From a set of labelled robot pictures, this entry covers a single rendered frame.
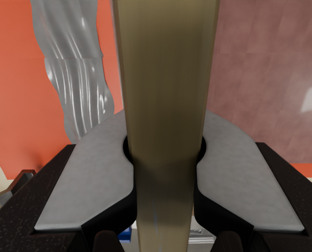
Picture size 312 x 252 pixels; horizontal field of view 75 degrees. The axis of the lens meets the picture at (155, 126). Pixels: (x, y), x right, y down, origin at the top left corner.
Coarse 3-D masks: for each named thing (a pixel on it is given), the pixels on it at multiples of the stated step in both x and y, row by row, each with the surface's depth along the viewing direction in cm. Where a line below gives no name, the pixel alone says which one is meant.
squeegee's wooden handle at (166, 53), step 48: (144, 0) 5; (192, 0) 5; (144, 48) 6; (192, 48) 6; (144, 96) 7; (192, 96) 7; (144, 144) 8; (192, 144) 8; (144, 192) 9; (192, 192) 9; (144, 240) 11
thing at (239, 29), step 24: (0, 0) 21; (24, 0) 21; (240, 0) 21; (264, 0) 21; (288, 0) 20; (0, 24) 22; (24, 24) 22; (96, 24) 22; (240, 24) 22; (264, 24) 22; (288, 24) 22; (0, 48) 24; (24, 48) 24; (216, 48) 23; (240, 48) 23; (264, 48) 23; (288, 48) 23
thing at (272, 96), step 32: (0, 64) 25; (32, 64) 24; (224, 64) 24; (256, 64) 24; (288, 64) 24; (0, 96) 27; (32, 96) 27; (224, 96) 26; (256, 96) 26; (288, 96) 26; (0, 128) 30; (32, 128) 29; (64, 128) 29; (256, 128) 29; (288, 128) 29; (0, 160) 33; (32, 160) 33; (288, 160) 32
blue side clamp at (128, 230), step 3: (129, 228) 34; (123, 231) 35; (126, 231) 35; (129, 231) 35; (120, 234) 35; (123, 234) 35; (126, 234) 35; (129, 234) 35; (120, 237) 35; (123, 237) 35; (126, 237) 35; (129, 237) 35; (120, 240) 35; (123, 240) 35; (126, 240) 35; (129, 240) 35
